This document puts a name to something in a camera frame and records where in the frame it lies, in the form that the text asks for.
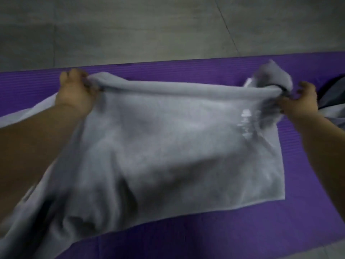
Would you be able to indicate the person's right hand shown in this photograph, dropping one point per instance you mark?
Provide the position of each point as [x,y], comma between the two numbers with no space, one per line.
[302,107]

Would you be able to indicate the person's left hand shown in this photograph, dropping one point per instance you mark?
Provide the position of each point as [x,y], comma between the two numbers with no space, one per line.
[74,94]

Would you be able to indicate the dark grey towel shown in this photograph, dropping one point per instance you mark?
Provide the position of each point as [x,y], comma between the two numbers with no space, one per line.
[332,97]

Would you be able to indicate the light grey tagged towel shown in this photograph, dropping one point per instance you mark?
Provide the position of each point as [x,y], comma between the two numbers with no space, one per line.
[175,145]

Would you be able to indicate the person's right forearm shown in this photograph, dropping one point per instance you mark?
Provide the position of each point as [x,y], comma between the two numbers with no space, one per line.
[326,148]

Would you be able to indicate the person's left forearm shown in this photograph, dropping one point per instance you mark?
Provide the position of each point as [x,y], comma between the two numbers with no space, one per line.
[32,148]

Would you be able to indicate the purple yoga mat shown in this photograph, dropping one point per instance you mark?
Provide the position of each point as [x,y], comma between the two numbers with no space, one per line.
[310,213]

